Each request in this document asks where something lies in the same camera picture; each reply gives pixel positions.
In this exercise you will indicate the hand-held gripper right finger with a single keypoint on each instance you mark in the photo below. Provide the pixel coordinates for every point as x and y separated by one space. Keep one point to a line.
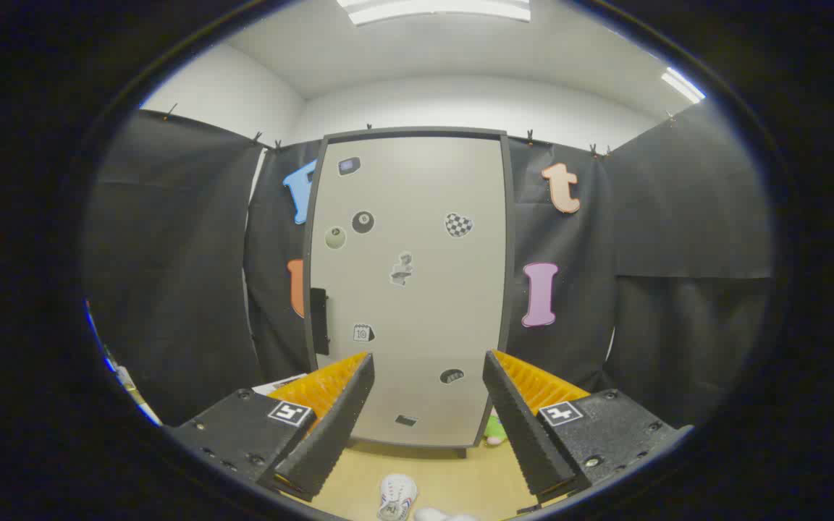
525 434

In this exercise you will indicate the dark grey shoe cabinet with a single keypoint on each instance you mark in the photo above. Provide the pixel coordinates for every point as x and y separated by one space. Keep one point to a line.
417 132

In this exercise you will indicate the green pink plush toy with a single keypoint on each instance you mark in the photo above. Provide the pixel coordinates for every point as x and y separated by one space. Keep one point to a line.
494 433

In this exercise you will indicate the black backdrop cloth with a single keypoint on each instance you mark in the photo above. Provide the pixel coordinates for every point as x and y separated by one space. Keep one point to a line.
171 253

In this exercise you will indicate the white canvas shoe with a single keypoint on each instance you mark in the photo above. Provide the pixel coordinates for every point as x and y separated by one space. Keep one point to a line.
397 496

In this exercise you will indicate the light grey shoe cabinet door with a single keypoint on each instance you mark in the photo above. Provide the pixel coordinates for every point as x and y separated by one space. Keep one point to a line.
424 325

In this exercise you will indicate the white flat box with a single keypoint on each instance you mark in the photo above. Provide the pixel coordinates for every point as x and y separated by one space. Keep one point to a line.
283 382

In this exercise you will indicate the ceiling light panel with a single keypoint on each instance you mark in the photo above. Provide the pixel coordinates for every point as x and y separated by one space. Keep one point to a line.
683 85
435 9

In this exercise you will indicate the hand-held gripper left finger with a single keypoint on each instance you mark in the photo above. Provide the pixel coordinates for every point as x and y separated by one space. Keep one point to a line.
334 434

